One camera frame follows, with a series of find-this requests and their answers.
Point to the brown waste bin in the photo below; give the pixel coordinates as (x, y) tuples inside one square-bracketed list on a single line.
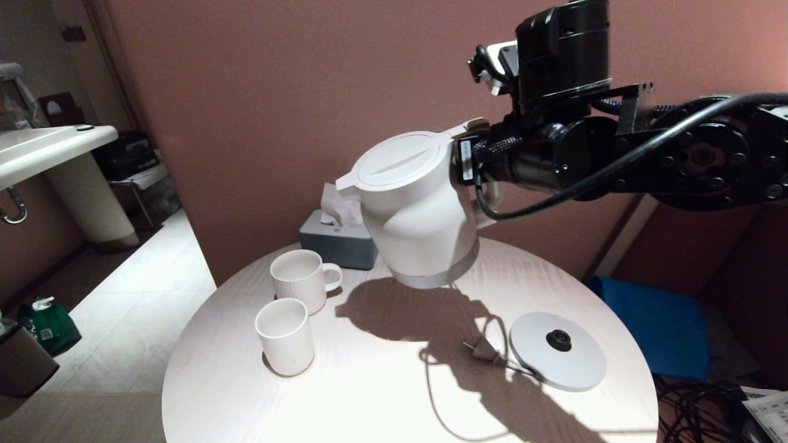
[(21, 366)]

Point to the round white kettle base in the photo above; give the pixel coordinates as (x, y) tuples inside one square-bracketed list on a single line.
[(572, 369)]

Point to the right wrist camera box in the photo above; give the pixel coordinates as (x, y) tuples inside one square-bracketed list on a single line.
[(495, 67)]

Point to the right gripper white-labelled finger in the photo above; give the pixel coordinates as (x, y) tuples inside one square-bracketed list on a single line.
[(466, 160)]

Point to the grey faucet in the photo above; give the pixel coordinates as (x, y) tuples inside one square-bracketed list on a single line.
[(9, 71)]

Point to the black box device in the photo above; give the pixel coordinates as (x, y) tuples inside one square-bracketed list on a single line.
[(126, 157)]

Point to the brown wooden holder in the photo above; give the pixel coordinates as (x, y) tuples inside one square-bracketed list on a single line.
[(68, 115)]

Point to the grey plastic bag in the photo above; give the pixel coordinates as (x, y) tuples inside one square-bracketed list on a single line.
[(163, 200)]

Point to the white tissue sheet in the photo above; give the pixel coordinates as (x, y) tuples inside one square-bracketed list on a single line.
[(335, 212)]

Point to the beige rounded board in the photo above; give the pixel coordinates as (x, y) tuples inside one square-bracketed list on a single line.
[(628, 234)]

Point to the white electric kettle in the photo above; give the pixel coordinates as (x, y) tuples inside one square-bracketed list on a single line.
[(418, 227)]

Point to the green bag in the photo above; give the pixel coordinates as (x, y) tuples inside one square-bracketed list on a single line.
[(55, 332)]

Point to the dark wall sign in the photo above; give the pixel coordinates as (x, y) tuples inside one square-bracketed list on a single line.
[(74, 34)]

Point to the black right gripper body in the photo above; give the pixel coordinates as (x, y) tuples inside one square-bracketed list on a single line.
[(563, 49)]

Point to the white sink basin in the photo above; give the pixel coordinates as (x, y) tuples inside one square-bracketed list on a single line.
[(37, 154)]

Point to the printed paper sheet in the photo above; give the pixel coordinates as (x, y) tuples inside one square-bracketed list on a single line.
[(769, 412)]

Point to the smooth white cup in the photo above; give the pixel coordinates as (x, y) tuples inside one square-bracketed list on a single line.
[(286, 344)]

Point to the beige sink pedestal column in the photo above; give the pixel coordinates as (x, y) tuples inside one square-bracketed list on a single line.
[(92, 203)]

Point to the grey-blue tissue box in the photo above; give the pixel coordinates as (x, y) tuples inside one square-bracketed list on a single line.
[(332, 249)]

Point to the chrome drain pipe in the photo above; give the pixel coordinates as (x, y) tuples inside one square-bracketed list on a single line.
[(22, 213)]

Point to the metal-legged stool shelf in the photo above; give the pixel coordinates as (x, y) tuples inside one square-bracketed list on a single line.
[(148, 177)]

